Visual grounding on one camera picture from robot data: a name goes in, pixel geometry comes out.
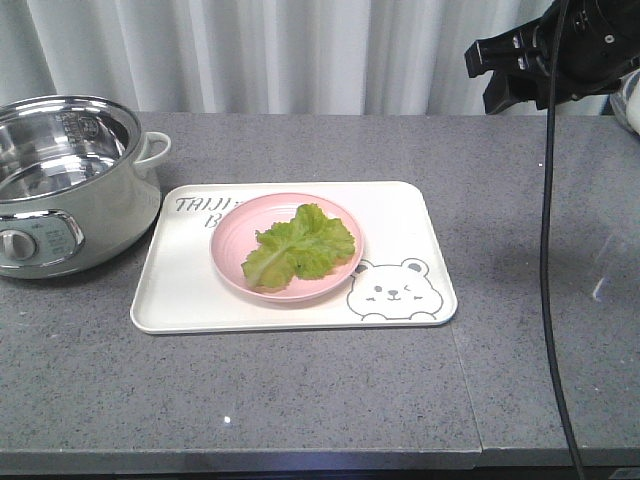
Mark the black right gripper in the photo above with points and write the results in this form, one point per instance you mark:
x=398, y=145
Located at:
x=526, y=64

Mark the cream bear serving tray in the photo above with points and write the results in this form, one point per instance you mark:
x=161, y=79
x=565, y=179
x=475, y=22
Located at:
x=400, y=280

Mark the green lettuce leaf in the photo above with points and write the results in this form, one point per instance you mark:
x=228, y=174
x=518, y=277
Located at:
x=307, y=247

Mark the pink round plate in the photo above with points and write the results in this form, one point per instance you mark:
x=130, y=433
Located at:
x=234, y=239

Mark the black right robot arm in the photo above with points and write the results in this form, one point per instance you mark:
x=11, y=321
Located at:
x=621, y=16

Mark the white pleated curtain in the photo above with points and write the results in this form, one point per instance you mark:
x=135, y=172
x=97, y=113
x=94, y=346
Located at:
x=256, y=57

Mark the pale green electric cooking pot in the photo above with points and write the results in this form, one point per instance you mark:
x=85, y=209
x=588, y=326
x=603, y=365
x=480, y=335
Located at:
x=78, y=183

